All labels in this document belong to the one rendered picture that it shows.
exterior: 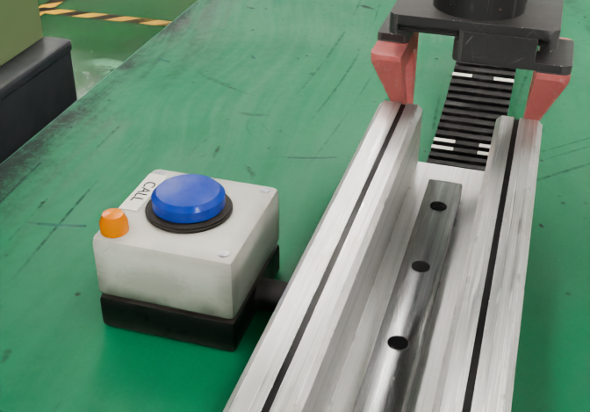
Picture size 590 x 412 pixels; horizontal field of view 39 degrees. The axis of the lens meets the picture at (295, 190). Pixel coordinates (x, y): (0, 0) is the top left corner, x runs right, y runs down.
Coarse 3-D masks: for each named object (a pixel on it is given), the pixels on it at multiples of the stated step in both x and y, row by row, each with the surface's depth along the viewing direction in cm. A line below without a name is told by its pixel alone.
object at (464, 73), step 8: (456, 72) 70; (464, 72) 70; (472, 72) 70; (480, 72) 70; (488, 72) 70; (496, 72) 70; (504, 72) 70; (512, 72) 70; (464, 80) 70; (472, 80) 69; (480, 80) 69; (488, 80) 69; (496, 80) 69; (504, 80) 69; (512, 80) 69
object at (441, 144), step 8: (432, 144) 63; (440, 144) 63; (448, 144) 63; (456, 144) 63; (464, 144) 63; (472, 144) 63; (480, 144) 63; (440, 152) 63; (448, 152) 62; (456, 152) 62; (464, 152) 62; (472, 152) 62; (480, 152) 62; (488, 152) 62
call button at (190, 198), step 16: (176, 176) 47; (192, 176) 47; (160, 192) 45; (176, 192) 45; (192, 192) 45; (208, 192) 45; (224, 192) 46; (160, 208) 44; (176, 208) 44; (192, 208) 44; (208, 208) 44
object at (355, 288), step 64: (384, 128) 49; (512, 128) 49; (384, 192) 43; (448, 192) 48; (512, 192) 43; (320, 256) 38; (384, 256) 45; (448, 256) 45; (512, 256) 38; (320, 320) 34; (384, 320) 39; (448, 320) 40; (512, 320) 34; (256, 384) 31; (320, 384) 33; (384, 384) 35; (448, 384) 31; (512, 384) 32
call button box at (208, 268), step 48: (144, 192) 48; (240, 192) 48; (96, 240) 44; (144, 240) 44; (192, 240) 44; (240, 240) 44; (144, 288) 44; (192, 288) 43; (240, 288) 44; (192, 336) 45; (240, 336) 45
